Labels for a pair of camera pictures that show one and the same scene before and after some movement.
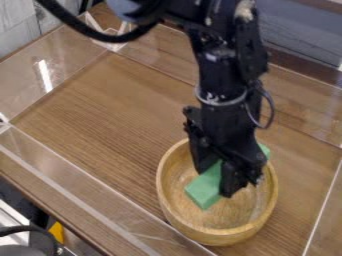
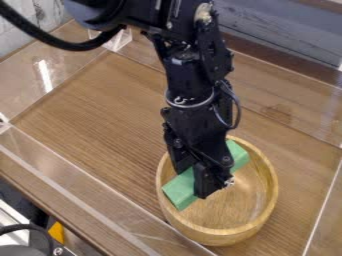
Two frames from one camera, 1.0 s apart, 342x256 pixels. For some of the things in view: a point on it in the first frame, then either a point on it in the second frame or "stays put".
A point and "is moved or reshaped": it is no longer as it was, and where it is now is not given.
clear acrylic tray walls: (91, 109) stays put
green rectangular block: (206, 189) is moved or reshaped
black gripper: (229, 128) → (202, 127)
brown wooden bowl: (234, 219) stays put
